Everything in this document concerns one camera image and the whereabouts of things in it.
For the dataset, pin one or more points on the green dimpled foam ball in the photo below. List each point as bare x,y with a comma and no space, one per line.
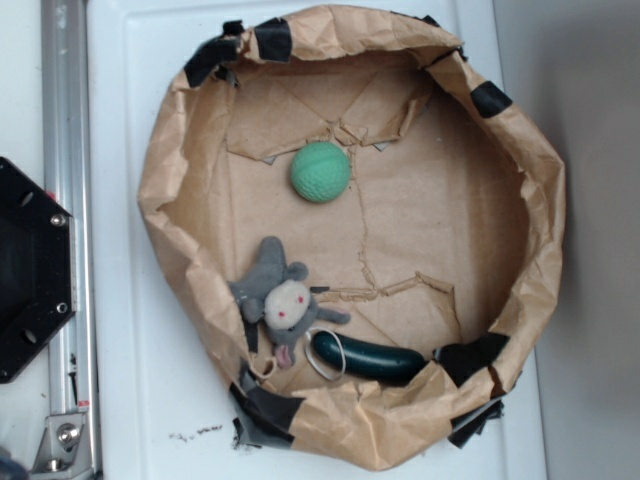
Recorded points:
320,172

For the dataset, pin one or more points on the grey plush mouse toy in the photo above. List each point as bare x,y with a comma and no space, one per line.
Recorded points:
273,291

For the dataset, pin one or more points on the white rubber band loop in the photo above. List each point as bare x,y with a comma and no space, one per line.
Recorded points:
309,335

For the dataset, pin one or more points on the dark green toy cucumber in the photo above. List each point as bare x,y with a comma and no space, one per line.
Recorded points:
368,360

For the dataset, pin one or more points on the brown paper-lined round bin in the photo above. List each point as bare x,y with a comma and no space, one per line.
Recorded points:
447,239

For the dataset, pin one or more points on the white plastic tray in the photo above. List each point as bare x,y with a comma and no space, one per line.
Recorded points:
166,412

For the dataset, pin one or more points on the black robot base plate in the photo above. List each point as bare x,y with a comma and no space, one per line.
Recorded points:
36,270

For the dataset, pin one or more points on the aluminium extrusion rail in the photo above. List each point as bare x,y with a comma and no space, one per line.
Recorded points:
73,378

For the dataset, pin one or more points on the metal corner bracket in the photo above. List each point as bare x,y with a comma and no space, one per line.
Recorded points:
64,451

